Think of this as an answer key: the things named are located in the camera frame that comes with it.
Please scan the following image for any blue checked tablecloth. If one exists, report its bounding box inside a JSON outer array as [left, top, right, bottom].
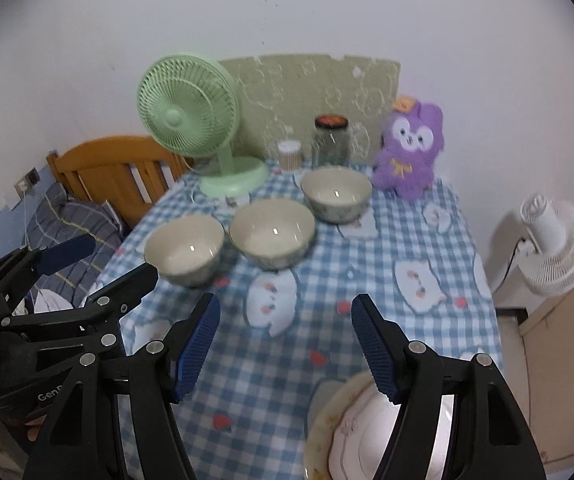
[[114, 159, 505, 480]]

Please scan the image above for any floral ceramic bowl green rim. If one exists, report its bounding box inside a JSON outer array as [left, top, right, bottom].
[[300, 166, 373, 225], [143, 215, 226, 288], [229, 198, 317, 272]]

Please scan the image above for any purple plush toy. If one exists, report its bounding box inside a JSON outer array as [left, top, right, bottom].
[[371, 94, 445, 202]]

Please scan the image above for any glass jar dark lid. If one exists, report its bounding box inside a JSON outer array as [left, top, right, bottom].
[[312, 114, 352, 168]]

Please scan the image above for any black power cable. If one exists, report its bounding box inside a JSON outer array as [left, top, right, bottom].
[[491, 236, 535, 295]]

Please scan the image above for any white plate pink rim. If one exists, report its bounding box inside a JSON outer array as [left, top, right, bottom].
[[328, 385, 455, 480]]

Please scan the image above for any green desk fan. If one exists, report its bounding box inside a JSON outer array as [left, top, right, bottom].
[[136, 53, 271, 199]]

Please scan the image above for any green patterned wall board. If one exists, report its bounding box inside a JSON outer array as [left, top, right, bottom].
[[217, 53, 402, 171]]

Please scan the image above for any white fan cable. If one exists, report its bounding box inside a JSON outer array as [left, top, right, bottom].
[[189, 187, 238, 211]]

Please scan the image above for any beige cabinet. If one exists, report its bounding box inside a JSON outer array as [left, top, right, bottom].
[[496, 220, 574, 480]]

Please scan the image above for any wooden bed headboard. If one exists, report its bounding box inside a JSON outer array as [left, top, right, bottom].
[[46, 135, 195, 231]]

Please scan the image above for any cotton swab container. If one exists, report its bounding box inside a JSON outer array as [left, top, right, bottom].
[[277, 140, 302, 171]]

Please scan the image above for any person's left hand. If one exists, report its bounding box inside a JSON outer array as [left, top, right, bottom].
[[23, 412, 50, 443]]

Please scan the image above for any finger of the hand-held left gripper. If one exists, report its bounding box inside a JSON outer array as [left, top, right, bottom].
[[1, 263, 161, 356], [0, 233, 99, 317]]

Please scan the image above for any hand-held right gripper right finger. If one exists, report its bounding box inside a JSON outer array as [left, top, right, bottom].
[[351, 293, 548, 480]]

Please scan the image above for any grey plaid pillow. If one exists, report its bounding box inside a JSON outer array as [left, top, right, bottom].
[[22, 182, 125, 306]]

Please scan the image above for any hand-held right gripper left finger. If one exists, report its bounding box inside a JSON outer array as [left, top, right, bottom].
[[21, 292, 222, 480]]

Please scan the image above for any white clip fan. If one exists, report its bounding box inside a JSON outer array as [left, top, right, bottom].
[[519, 192, 574, 297]]

